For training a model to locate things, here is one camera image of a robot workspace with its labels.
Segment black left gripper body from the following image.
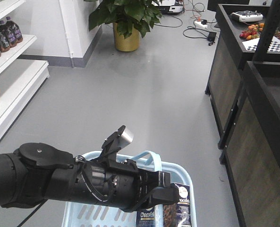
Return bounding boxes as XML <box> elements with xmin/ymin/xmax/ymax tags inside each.
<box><xmin>83</xmin><ymin>159</ymin><xmax>154</xmax><ymax>212</ymax></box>

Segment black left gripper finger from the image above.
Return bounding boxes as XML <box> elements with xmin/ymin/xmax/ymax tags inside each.
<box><xmin>149</xmin><ymin>185</ymin><xmax>179</xmax><ymax>205</ymax></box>
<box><xmin>151</xmin><ymin>171</ymin><xmax>171</xmax><ymax>187</ymax></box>

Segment dark blue Chocofello cookie box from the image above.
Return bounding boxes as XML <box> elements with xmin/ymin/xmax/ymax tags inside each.
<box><xmin>163</xmin><ymin>183</ymin><xmax>192</xmax><ymax>227</ymax></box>

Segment light blue shopping basket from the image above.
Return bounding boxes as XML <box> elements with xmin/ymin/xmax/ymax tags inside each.
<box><xmin>62</xmin><ymin>151</ymin><xmax>197</xmax><ymax>227</ymax></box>

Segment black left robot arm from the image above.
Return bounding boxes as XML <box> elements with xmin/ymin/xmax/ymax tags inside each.
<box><xmin>0</xmin><ymin>143</ymin><xmax>178</xmax><ymax>212</ymax></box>

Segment white store shelf unit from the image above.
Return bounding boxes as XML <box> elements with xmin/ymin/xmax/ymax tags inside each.
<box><xmin>0</xmin><ymin>34</ymin><xmax>49</xmax><ymax>140</ymax></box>

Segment black power brick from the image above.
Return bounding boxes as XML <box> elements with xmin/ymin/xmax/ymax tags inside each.
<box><xmin>207</xmin><ymin>32</ymin><xmax>217</xmax><ymax>42</ymax></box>

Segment white power strip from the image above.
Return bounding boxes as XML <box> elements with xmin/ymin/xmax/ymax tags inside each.
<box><xmin>194</xmin><ymin>21</ymin><xmax>208</xmax><ymax>29</ymax></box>

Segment potted green plant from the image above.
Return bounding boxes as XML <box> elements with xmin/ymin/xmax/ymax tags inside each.
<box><xmin>88</xmin><ymin>0</ymin><xmax>162</xmax><ymax>52</ymax></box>

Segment wood panel display stand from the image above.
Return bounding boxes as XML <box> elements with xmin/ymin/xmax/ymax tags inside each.
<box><xmin>204</xmin><ymin>3</ymin><xmax>280</xmax><ymax>149</ymax></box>

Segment small red orange peppers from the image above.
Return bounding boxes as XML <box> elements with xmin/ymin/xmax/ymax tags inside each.
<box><xmin>239</xmin><ymin>23</ymin><xmax>264</xmax><ymax>40</ymax></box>

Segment checkered calibration board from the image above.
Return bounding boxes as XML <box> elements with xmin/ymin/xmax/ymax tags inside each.
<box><xmin>242</xmin><ymin>36</ymin><xmax>280</xmax><ymax>52</ymax></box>

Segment white game controller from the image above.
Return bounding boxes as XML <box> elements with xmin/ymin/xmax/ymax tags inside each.
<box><xmin>231</xmin><ymin>10</ymin><xmax>263</xmax><ymax>22</ymax></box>

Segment dark juice bottle front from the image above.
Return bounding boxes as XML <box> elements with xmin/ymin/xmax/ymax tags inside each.
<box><xmin>6</xmin><ymin>16</ymin><xmax>23</xmax><ymax>43</ymax></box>

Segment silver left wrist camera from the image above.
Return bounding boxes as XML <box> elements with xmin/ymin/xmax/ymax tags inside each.
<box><xmin>99</xmin><ymin>125</ymin><xmax>134</xmax><ymax>161</ymax></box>

